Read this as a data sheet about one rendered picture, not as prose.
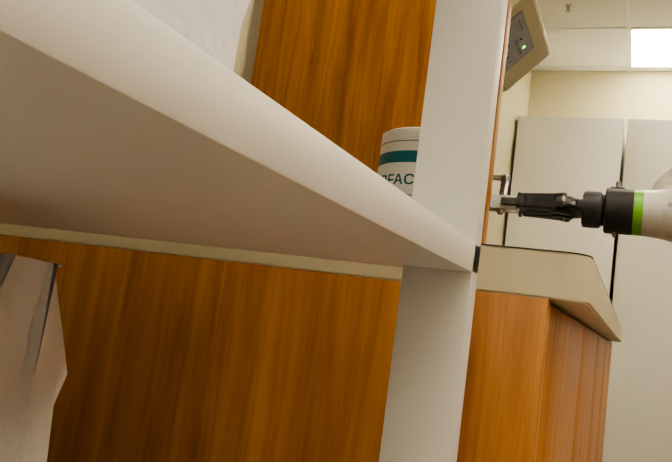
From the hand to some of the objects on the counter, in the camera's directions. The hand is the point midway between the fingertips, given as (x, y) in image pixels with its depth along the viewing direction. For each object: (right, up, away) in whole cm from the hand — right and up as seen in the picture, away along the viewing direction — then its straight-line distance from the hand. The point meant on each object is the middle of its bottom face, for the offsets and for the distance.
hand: (502, 203), depth 159 cm
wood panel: (-34, -13, -24) cm, 44 cm away
